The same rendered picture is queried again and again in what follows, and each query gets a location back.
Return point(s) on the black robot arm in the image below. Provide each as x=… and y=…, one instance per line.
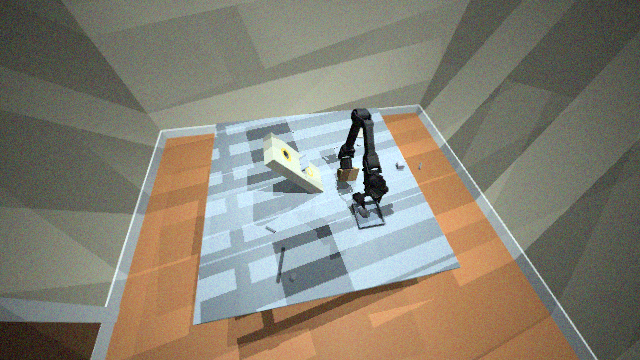
x=363, y=118

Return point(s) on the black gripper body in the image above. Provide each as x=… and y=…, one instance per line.
x=358, y=197

